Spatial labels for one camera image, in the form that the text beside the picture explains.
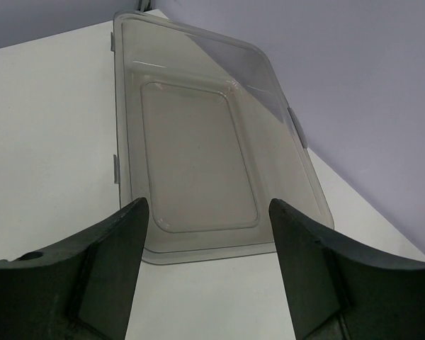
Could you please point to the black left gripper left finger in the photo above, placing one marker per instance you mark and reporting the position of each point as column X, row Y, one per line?
column 81, row 287

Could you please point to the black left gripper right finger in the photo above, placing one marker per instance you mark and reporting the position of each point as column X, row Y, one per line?
column 338, row 288

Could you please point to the smoky clear plastic bin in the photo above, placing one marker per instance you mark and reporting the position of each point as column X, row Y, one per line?
column 207, row 137

